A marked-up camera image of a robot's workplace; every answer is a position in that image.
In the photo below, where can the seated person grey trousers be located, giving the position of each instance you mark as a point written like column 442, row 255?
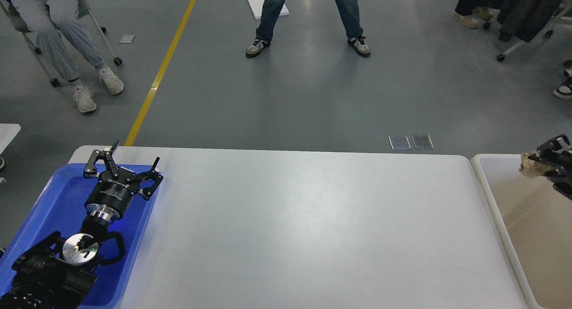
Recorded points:
column 51, row 20

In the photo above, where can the white side table corner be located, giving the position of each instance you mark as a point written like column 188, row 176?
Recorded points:
column 8, row 132

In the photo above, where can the grey rolling chair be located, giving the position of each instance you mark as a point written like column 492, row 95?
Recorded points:
column 19, row 24

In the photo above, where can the person with tan shoes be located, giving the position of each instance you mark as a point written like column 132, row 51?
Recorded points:
column 465, row 9

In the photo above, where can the dark coat on chair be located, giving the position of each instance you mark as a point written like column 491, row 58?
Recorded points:
column 525, row 19

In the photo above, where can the beige plastic bin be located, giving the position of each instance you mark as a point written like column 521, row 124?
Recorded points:
column 534, row 223

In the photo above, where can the left clear floor plate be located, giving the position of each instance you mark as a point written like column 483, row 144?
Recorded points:
column 399, row 142

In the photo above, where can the beige paper ball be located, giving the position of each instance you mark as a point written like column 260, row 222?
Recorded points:
column 531, row 168

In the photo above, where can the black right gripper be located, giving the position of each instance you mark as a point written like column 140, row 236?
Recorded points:
column 556, row 150

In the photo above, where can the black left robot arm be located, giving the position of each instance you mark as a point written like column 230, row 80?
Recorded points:
column 77, row 246

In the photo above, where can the blue plastic tray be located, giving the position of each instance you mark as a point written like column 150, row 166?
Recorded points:
column 61, row 207

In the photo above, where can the right clear floor plate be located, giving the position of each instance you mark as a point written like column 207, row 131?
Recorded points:
column 422, row 142

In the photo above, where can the black white sneaker person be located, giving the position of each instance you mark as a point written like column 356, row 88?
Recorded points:
column 564, row 91

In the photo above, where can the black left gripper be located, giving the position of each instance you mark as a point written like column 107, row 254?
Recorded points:
column 113, row 194

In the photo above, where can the clear floor plate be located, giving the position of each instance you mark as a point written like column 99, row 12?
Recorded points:
column 399, row 142
column 422, row 142

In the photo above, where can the small white floor paper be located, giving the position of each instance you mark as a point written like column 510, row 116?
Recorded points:
column 126, row 39

